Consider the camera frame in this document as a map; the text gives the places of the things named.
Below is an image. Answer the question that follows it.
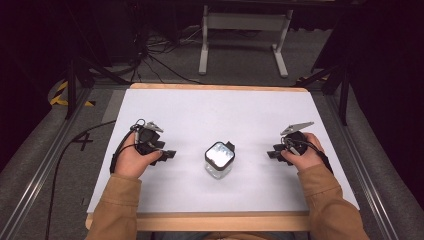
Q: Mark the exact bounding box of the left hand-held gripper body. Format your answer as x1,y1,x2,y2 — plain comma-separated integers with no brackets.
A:
130,118,167,156

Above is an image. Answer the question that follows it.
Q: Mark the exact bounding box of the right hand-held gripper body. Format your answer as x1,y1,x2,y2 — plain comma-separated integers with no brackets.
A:
272,121,315,157

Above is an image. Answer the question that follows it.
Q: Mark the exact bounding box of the person's right hand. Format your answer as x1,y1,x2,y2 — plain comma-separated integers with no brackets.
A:
280,132,326,173

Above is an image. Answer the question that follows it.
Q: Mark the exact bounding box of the person's left hand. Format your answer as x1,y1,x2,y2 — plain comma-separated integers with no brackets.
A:
114,132,164,180

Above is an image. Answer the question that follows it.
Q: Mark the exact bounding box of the clear square jar black lid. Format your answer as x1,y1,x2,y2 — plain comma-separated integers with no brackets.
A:
203,140,236,181

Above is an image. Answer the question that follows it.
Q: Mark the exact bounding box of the white table sheet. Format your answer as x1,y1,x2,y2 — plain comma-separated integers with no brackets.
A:
86,88,360,214

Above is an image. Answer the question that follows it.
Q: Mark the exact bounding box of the black tripod stand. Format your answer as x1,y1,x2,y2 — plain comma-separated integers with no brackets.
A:
293,19,354,127
56,3,131,121

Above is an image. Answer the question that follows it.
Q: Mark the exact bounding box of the wooden table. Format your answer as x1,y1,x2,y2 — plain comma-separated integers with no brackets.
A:
85,82,312,233

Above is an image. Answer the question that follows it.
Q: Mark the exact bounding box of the yellow black floor tape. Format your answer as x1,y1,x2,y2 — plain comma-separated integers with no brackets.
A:
49,80,97,108

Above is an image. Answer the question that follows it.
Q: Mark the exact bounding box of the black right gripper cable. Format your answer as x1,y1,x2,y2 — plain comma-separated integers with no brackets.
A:
283,137,334,175

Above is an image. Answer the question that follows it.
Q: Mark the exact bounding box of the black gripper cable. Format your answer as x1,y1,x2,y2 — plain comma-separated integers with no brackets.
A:
283,137,334,175
45,119,148,240

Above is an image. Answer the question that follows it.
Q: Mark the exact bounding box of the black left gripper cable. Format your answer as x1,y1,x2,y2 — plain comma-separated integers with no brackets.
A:
45,119,148,240

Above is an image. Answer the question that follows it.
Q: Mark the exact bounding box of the aluminium floor rail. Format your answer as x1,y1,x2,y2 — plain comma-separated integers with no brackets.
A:
0,87,94,240
324,94,403,240

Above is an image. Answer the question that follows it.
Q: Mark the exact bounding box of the bundle of black floor cables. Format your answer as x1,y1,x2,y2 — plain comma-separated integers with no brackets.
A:
109,23,214,86

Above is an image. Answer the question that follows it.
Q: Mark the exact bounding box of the white metal stand frame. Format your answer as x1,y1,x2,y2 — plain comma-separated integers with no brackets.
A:
198,4,294,79

